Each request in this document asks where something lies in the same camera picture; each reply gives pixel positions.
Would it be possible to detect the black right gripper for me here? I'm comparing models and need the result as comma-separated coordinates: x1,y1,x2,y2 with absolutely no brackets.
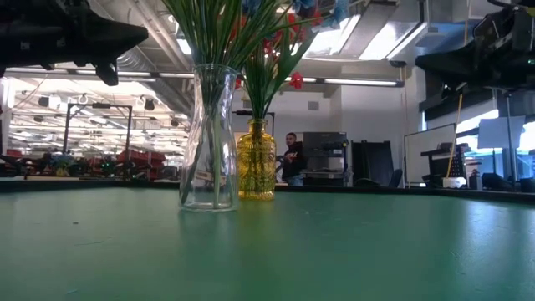
415,4,535,89

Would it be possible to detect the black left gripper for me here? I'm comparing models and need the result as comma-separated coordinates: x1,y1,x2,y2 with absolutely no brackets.
0,0,150,87

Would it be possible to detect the clear glass vase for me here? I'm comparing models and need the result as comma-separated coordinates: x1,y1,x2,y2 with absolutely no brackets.
179,63,240,212

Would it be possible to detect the small red flower sprig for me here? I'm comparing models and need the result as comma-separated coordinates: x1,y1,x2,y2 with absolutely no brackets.
267,70,305,110

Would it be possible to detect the red flower bunch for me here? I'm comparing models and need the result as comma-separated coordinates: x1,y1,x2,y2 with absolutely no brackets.
233,12,325,122

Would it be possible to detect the yellow glass vase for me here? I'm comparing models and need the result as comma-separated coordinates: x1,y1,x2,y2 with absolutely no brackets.
237,118,278,201

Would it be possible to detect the white rectangular screen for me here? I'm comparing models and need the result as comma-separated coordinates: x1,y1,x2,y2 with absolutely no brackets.
477,115,527,151

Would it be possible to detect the white partition panel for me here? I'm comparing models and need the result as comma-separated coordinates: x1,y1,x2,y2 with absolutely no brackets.
403,122,457,185

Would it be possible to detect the black shelf cart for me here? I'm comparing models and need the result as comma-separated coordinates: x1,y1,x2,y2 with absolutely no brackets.
420,141,476,189

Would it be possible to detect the long ceiling light bar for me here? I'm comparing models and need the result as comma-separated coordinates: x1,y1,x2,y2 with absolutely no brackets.
0,65,405,88

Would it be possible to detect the red equipment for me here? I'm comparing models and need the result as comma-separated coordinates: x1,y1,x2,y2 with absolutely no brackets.
115,149,166,168

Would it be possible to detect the black equipment cabinet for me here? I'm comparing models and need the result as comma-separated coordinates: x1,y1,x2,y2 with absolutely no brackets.
300,131,350,189

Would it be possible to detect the person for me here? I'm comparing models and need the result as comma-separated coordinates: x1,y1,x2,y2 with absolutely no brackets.
282,132,309,187

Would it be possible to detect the wide silver ventilation duct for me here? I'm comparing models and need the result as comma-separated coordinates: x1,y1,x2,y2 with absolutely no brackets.
87,0,206,116

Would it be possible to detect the white ceiling air duct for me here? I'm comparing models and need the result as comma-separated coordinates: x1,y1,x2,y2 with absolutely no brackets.
387,0,482,69

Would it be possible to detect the yellow hanging cord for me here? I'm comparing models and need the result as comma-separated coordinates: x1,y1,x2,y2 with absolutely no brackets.
445,16,470,179

